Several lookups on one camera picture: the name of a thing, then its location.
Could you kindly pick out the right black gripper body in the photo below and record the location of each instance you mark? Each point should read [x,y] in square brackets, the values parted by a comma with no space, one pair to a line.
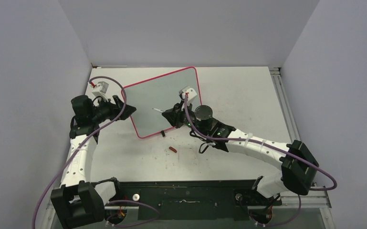
[180,111]

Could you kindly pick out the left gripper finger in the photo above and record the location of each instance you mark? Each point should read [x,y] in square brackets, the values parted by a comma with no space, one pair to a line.
[118,103]
[127,112]

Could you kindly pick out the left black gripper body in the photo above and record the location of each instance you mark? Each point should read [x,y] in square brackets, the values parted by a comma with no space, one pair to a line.
[105,111]

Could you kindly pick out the pink framed whiteboard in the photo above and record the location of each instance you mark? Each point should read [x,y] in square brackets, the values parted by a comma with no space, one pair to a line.
[157,88]

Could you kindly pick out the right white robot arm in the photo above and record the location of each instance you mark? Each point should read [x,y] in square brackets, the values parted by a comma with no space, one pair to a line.
[296,164]

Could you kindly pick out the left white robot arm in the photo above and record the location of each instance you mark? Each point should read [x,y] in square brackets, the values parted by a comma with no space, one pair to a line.
[78,201]

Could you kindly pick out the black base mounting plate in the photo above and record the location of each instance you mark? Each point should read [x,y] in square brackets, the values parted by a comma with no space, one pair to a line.
[189,200]

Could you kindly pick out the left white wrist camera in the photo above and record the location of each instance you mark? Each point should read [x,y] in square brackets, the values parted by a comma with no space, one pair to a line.
[100,89]

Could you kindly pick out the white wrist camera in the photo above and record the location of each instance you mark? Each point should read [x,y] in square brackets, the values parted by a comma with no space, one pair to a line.
[100,89]
[188,93]

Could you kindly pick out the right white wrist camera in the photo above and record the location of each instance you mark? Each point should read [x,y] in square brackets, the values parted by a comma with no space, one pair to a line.
[188,93]

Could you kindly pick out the right aluminium rail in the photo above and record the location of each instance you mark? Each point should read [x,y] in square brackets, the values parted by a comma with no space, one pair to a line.
[287,114]

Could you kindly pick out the aluminium rail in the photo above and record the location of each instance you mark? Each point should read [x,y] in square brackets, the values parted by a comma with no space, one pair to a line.
[315,199]
[287,114]

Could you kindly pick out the front aluminium rail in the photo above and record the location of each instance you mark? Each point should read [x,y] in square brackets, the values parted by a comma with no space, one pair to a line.
[315,199]

